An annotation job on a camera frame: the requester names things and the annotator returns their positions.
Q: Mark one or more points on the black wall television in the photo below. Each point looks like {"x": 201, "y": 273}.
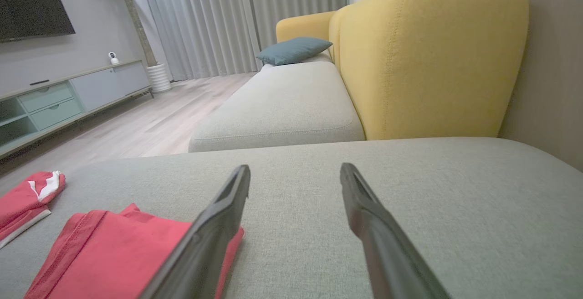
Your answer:
{"x": 27, "y": 2}

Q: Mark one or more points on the white ribbed plant pot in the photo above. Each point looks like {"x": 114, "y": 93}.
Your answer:
{"x": 159, "y": 78}

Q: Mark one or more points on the red shorts with white trim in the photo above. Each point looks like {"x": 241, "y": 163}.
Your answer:
{"x": 20, "y": 203}

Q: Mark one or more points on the indoor tree plant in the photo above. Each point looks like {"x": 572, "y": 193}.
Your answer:
{"x": 136, "y": 21}

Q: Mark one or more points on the yellow sofa backrest cushion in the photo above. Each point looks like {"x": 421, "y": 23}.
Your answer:
{"x": 432, "y": 53}
{"x": 334, "y": 34}
{"x": 303, "y": 25}

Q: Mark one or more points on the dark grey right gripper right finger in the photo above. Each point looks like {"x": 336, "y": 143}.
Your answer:
{"x": 387, "y": 253}

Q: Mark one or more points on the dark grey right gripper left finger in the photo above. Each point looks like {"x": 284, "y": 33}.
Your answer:
{"x": 205, "y": 253}

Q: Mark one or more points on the red Bulls 23 jersey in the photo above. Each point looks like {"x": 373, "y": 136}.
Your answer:
{"x": 118, "y": 258}

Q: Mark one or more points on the small white security camera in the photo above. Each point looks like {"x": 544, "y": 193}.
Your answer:
{"x": 113, "y": 57}

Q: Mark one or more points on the black remote control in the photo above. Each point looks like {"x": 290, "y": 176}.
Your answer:
{"x": 39, "y": 82}

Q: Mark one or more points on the teal throw pillow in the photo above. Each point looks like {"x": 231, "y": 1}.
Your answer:
{"x": 294, "y": 50}

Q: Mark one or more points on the grey green tv cabinet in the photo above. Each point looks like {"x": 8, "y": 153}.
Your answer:
{"x": 91, "y": 91}

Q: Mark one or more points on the grey pleated curtains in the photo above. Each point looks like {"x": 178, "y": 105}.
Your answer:
{"x": 218, "y": 21}

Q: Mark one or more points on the large grey sofa chaise seat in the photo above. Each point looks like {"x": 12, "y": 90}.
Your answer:
{"x": 455, "y": 198}

